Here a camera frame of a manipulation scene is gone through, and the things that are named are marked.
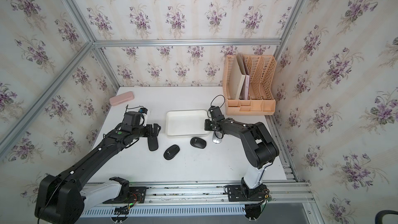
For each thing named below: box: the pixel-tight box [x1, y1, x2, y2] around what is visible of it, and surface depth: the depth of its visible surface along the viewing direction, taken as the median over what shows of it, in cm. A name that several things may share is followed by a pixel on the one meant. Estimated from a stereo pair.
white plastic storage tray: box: [165, 109, 209, 137], surface depth 101 cm
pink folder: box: [242, 56, 251, 101], surface depth 92 cm
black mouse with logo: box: [163, 144, 180, 161], surface depth 87 cm
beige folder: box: [228, 53, 247, 100], surface depth 97 cm
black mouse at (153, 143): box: [147, 136, 159, 152], surface depth 91 cm
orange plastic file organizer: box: [222, 54, 277, 116], surface depth 104 cm
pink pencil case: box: [109, 91, 135, 107], surface depth 113 cm
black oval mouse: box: [189, 136, 207, 149], surface depth 91 cm
